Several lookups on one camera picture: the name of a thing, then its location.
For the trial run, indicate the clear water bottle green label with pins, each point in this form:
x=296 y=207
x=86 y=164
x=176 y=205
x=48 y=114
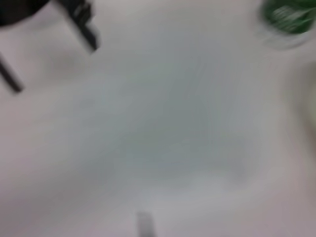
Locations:
x=287 y=19

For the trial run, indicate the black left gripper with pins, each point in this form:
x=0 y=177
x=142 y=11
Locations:
x=17 y=10

